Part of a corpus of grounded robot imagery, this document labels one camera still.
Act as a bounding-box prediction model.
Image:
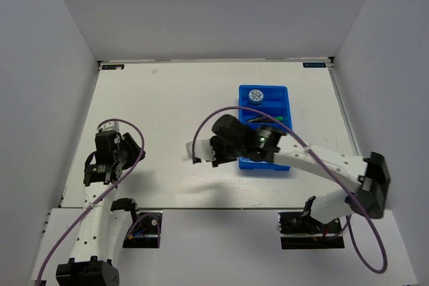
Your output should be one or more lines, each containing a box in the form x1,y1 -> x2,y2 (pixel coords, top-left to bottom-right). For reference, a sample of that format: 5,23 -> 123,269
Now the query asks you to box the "purple cap highlighter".
246,116 -> 266,123

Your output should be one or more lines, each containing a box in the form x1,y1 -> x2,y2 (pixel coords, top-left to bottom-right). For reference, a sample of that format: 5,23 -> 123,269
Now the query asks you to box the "blue clear pen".
181,155 -> 200,163

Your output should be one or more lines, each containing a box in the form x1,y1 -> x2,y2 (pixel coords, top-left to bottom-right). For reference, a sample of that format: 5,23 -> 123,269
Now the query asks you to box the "round blue tape roll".
248,88 -> 265,105

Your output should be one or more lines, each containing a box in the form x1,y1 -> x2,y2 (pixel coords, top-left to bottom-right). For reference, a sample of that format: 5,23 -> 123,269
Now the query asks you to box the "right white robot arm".
210,115 -> 391,232

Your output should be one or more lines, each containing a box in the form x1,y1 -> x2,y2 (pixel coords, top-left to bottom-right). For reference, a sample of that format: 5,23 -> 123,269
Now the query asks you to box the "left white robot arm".
56,129 -> 145,285

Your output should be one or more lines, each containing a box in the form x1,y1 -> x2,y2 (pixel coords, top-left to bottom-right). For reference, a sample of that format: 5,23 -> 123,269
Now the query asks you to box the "blue compartment tray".
239,84 -> 292,171

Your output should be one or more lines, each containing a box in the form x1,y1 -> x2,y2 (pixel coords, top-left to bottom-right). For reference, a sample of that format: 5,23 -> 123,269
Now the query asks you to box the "left corner label sticker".
101,64 -> 125,70

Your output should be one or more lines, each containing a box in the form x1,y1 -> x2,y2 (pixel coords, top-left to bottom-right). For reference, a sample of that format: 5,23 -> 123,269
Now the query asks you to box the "corner label sticker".
101,64 -> 125,70
302,62 -> 326,68

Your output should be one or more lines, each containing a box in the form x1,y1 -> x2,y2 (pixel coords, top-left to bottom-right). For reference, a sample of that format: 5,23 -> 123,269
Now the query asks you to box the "right corner label sticker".
302,62 -> 326,68

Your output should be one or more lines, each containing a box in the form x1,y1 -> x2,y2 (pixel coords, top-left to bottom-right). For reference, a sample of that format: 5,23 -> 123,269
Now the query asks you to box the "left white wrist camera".
97,121 -> 120,133

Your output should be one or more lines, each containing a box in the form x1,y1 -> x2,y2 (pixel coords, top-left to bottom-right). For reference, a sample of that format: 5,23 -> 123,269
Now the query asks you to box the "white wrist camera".
186,139 -> 215,163
97,121 -> 120,133

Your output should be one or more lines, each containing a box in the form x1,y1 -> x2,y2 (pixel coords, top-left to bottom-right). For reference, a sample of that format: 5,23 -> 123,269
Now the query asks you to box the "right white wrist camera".
186,139 -> 215,163

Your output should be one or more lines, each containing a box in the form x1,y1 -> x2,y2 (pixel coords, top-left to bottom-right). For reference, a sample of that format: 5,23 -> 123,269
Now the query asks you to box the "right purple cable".
192,106 -> 388,273

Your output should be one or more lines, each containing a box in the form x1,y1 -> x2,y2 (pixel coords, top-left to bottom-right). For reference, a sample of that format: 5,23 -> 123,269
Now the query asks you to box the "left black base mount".
122,210 -> 164,249

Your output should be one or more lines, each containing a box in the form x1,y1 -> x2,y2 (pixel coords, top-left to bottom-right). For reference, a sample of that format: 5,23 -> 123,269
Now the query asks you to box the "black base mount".
122,210 -> 164,249
278,212 -> 345,250

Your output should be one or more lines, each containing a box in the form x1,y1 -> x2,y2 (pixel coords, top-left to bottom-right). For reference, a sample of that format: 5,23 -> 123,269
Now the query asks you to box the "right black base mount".
278,212 -> 345,250

